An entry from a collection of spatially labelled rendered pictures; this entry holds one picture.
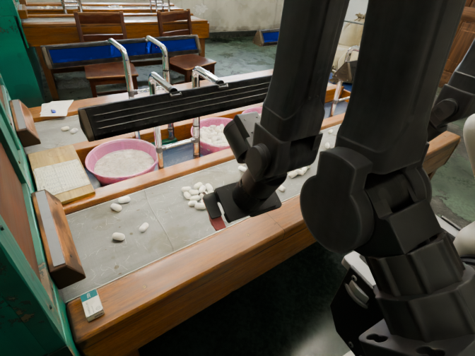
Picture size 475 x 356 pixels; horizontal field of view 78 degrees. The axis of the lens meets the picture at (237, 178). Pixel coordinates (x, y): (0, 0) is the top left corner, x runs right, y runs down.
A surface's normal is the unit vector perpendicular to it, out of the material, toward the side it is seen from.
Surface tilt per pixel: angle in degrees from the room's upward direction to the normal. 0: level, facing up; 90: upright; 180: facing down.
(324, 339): 0
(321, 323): 0
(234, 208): 27
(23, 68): 90
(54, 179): 0
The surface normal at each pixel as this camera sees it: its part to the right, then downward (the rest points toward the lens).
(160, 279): 0.07, -0.79
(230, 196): 0.29, -0.44
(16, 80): 0.49, 0.56
